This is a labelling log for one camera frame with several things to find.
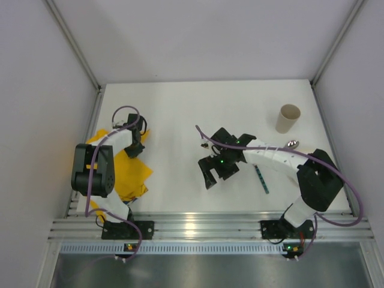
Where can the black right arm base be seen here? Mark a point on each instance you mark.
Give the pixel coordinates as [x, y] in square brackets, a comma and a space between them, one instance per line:
[271, 229]

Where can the green handled fork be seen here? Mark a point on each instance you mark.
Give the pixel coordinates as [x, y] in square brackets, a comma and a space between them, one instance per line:
[261, 179]

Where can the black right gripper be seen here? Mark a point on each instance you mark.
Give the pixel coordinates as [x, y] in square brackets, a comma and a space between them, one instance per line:
[216, 162]

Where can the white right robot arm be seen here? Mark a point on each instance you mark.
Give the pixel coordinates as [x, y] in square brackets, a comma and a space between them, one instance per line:
[315, 173]

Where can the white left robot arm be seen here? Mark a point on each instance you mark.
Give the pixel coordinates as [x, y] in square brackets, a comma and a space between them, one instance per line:
[93, 172]

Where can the aluminium rail frame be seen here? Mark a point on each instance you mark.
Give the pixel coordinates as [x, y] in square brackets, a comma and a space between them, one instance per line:
[191, 226]

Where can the perforated metal cable tray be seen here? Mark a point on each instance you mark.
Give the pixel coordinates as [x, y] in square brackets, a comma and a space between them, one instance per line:
[173, 248]

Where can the yellow cartoon placemat cloth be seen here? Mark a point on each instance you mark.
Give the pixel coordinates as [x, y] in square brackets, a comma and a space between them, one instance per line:
[130, 174]

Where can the beige paper cup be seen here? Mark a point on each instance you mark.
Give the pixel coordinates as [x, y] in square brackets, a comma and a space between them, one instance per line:
[287, 117]

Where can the green handled spoon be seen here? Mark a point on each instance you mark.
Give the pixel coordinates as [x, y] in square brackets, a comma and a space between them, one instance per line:
[292, 144]

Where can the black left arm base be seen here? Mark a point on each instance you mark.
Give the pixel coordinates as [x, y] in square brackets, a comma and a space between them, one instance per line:
[124, 231]

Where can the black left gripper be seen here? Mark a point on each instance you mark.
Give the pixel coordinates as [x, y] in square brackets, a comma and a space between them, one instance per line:
[134, 149]

